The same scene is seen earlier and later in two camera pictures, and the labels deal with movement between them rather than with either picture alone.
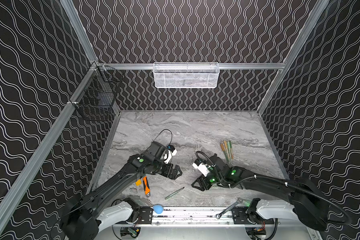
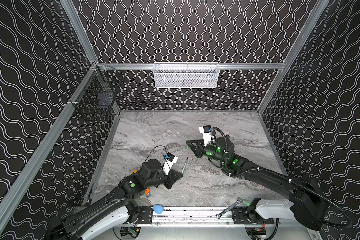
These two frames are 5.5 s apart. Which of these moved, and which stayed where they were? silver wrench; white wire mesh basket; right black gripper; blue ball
Moved: right black gripper
Stayed: blue ball; silver wrench; white wire mesh basket
